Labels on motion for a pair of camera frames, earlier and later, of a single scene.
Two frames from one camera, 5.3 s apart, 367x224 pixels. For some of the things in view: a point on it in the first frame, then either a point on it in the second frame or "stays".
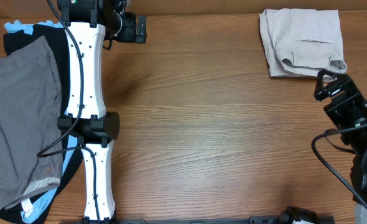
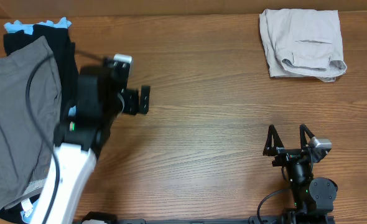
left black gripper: x=129 y=36 → x=131 y=106
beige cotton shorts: x=302 y=42 stays
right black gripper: x=351 y=96 → x=287 y=155
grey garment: x=23 y=132 stays
